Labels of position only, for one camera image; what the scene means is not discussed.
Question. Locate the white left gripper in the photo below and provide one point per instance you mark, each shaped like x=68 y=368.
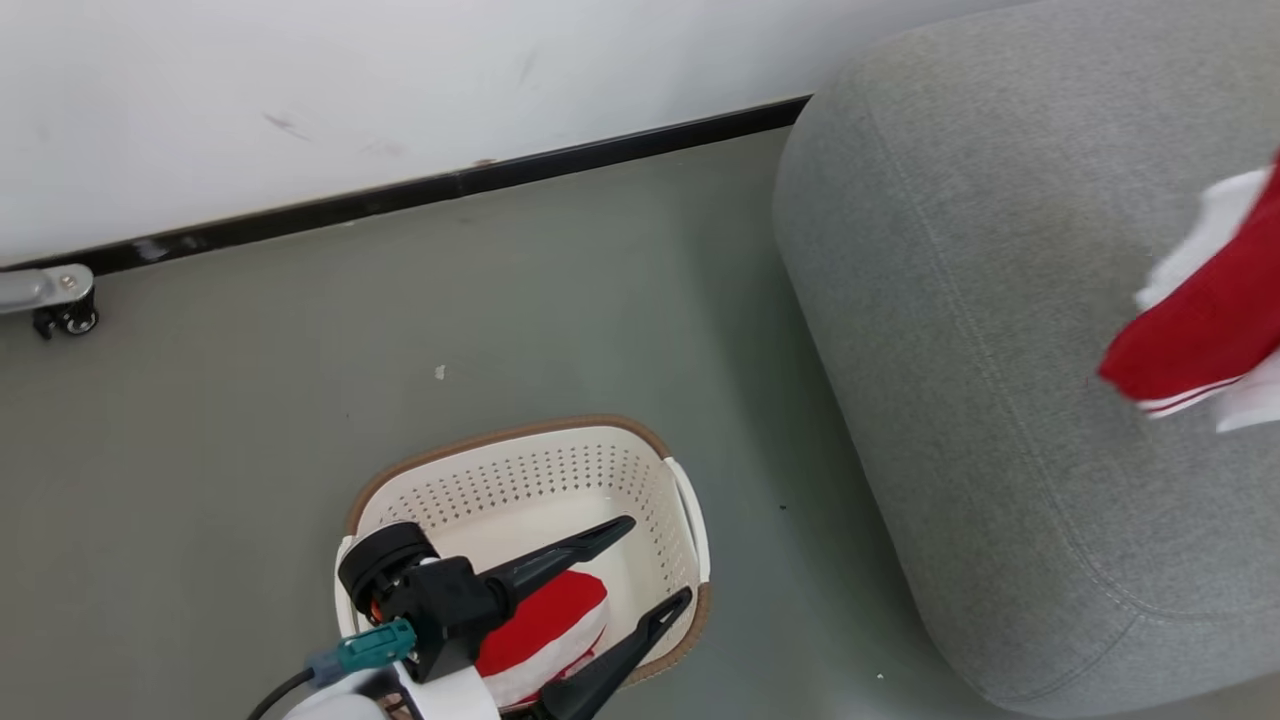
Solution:
x=455 y=700

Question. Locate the red garment with white trim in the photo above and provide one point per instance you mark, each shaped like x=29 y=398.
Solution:
x=1200 y=330

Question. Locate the grey metal frame leg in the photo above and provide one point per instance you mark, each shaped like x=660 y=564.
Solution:
x=35 y=288

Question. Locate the black caster wheel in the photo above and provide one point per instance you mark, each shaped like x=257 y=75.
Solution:
x=70 y=320

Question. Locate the black baseboard strip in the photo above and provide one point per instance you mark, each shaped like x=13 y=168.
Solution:
x=500 y=175

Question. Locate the grey fabric sofa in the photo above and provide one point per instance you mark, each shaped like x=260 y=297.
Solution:
x=1000 y=400

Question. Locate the white perforated basket brown rim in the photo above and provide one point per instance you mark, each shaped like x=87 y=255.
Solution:
x=520 y=480

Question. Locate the red shorts with white stripes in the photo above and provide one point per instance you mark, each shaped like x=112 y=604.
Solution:
x=540 y=625

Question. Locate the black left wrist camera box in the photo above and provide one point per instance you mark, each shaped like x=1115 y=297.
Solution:
x=450 y=600

